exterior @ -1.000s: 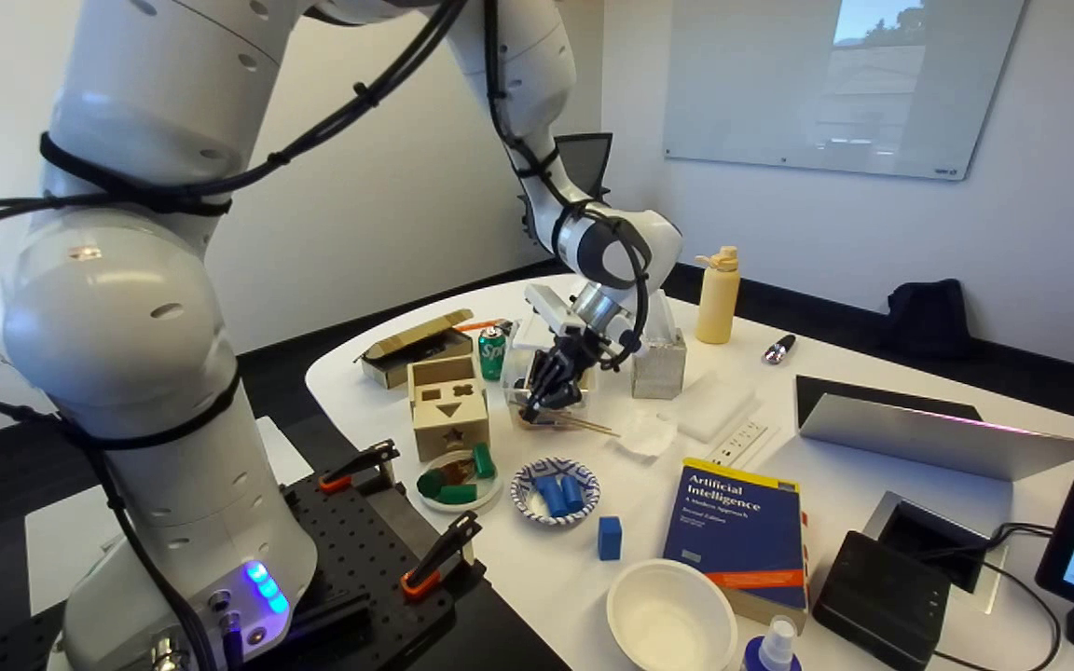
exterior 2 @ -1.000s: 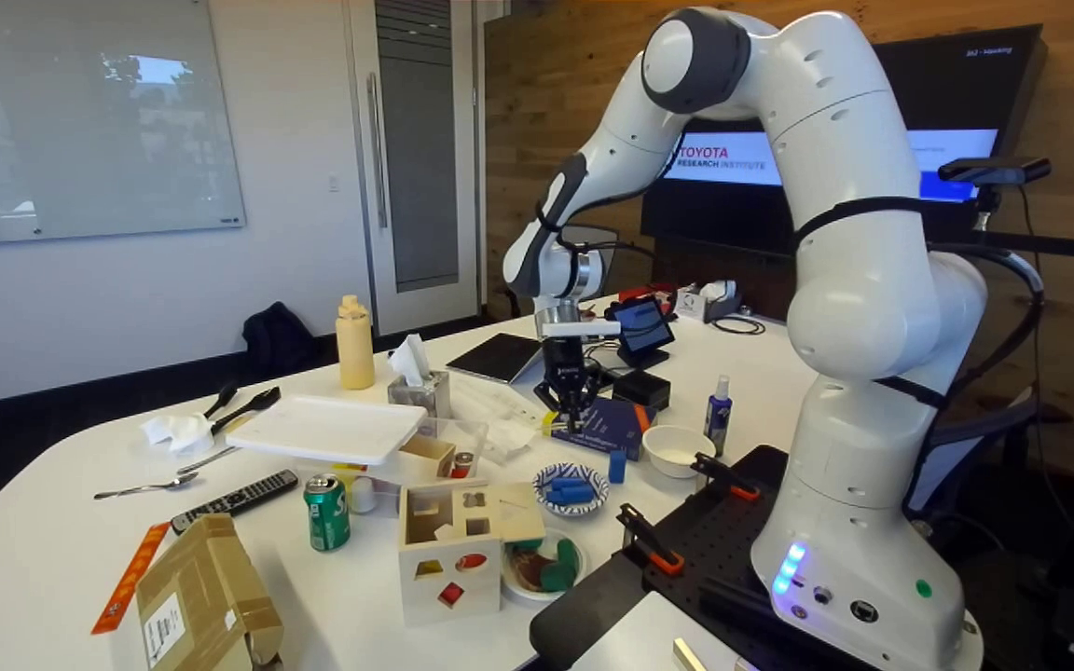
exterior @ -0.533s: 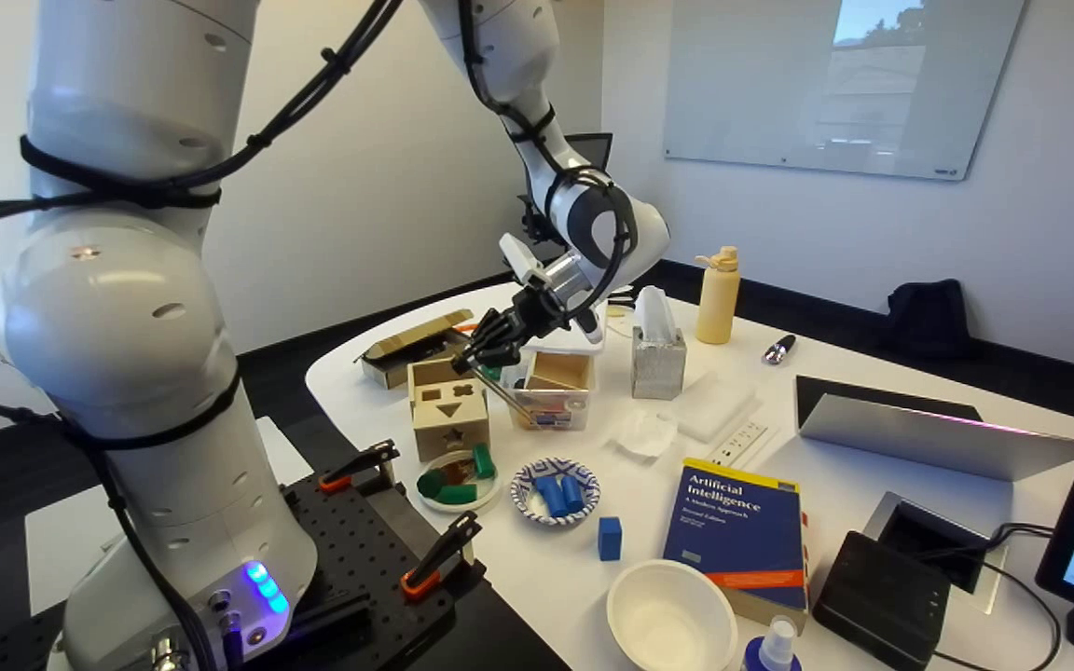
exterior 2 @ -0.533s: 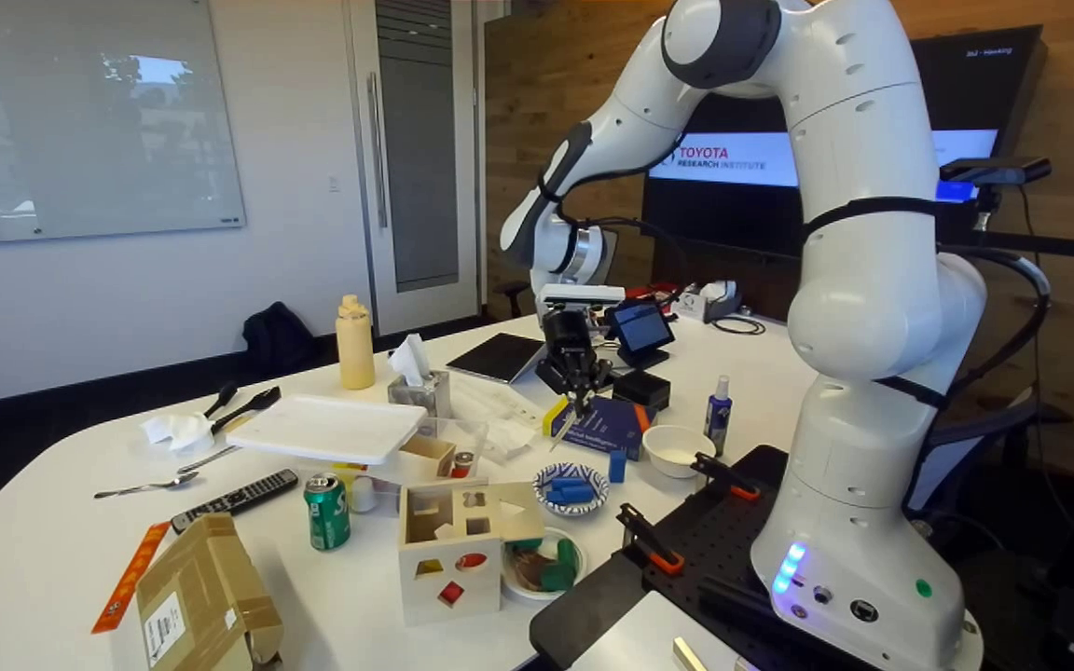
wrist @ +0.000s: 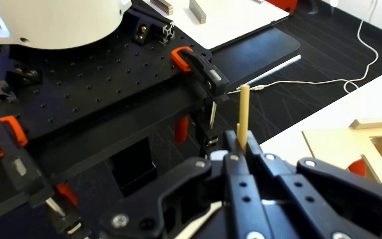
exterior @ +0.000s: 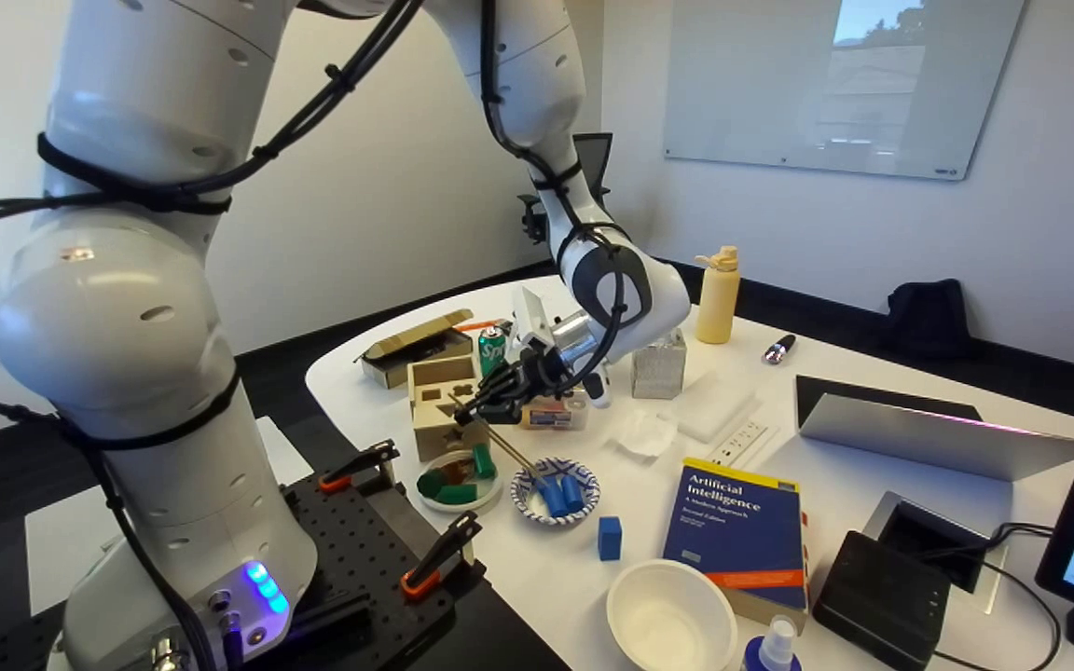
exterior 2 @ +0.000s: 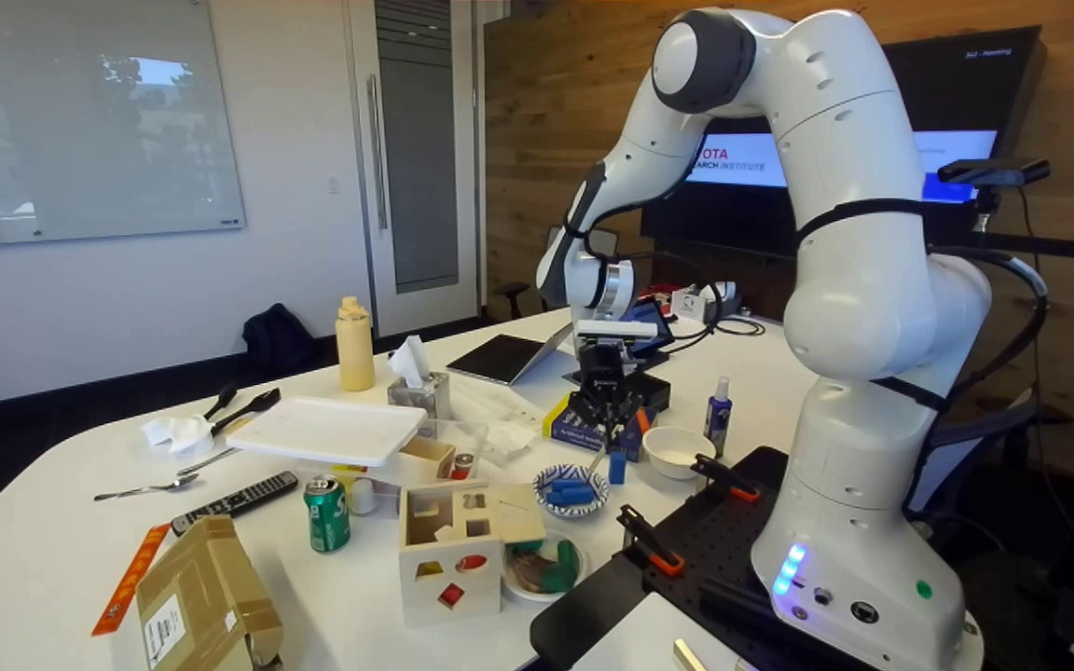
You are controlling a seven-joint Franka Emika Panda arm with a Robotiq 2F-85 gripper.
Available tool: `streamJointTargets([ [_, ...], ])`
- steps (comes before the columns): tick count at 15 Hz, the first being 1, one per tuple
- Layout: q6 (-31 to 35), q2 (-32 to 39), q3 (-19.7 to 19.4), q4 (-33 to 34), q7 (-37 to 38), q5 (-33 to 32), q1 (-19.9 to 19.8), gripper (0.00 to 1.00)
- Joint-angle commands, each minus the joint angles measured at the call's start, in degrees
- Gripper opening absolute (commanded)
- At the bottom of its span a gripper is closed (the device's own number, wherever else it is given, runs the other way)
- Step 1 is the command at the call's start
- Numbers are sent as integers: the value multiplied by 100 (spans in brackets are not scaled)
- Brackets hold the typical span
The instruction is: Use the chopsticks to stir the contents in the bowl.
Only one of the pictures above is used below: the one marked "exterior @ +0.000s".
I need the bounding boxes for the black box device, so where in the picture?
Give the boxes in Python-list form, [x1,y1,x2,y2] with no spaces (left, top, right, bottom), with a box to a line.
[809,528,956,671]

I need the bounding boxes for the mustard yellow bottle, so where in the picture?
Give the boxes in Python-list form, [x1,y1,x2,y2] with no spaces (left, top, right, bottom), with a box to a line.
[694,242,746,348]

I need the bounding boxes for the black bag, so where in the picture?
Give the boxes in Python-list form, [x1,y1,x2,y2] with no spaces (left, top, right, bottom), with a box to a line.
[883,274,973,366]

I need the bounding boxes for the clear plastic container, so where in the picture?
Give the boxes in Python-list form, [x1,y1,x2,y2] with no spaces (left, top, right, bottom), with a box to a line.
[518,391,589,437]

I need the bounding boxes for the silver laptop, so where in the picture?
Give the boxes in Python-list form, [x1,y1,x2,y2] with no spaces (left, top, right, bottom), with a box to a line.
[794,391,1074,486]

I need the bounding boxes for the blue blocks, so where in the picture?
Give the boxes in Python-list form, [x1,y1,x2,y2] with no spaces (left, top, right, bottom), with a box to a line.
[532,469,594,517]

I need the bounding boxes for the blue book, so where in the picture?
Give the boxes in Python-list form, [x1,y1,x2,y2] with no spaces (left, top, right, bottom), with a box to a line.
[659,453,809,626]

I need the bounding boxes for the blue patterned bowl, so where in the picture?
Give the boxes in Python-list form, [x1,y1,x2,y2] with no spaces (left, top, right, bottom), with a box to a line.
[512,453,603,528]

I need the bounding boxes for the green can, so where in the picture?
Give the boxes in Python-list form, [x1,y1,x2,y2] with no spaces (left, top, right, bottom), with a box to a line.
[475,329,512,387]

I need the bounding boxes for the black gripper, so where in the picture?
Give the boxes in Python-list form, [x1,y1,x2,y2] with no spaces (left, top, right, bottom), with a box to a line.
[455,323,610,428]

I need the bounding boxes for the white napkin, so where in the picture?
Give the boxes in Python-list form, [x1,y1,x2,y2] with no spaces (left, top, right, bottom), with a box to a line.
[607,402,681,462]

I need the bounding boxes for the plate with green items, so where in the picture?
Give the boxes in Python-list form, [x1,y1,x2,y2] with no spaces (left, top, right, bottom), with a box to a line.
[409,447,508,517]

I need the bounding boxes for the black marker pen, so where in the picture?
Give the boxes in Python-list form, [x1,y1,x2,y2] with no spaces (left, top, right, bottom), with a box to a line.
[758,330,797,369]

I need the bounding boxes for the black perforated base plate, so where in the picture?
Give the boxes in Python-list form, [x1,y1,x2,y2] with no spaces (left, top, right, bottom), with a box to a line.
[236,458,568,671]

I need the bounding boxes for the black clamp orange handles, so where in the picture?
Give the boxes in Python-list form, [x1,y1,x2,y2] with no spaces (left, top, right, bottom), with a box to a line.
[312,437,403,497]
[397,505,485,604]

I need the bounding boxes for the blue cube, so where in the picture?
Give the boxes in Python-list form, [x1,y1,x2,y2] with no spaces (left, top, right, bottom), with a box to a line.
[594,515,627,561]

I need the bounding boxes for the black power cable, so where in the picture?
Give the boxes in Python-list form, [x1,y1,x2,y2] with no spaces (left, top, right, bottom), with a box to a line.
[932,517,1069,671]

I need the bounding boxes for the white foam tray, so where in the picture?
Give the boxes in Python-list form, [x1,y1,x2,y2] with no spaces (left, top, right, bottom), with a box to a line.
[676,369,765,440]

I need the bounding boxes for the wall whiteboard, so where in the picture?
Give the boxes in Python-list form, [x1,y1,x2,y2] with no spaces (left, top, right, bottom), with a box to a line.
[659,0,1034,187]

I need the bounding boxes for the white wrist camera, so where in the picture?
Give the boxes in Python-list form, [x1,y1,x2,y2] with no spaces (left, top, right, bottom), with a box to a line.
[512,295,594,366]

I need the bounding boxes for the white bowl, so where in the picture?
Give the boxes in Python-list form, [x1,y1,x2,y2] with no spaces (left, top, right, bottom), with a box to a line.
[603,555,743,671]

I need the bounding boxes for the blue spray bottle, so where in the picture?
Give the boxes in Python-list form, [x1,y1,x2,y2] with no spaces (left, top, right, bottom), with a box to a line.
[740,614,804,671]

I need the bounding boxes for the wooden shape sorter box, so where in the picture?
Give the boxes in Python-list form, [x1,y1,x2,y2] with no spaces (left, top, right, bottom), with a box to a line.
[405,351,494,466]

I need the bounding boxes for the white remote control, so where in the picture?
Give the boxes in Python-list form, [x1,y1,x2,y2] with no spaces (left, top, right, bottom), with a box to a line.
[711,415,774,469]

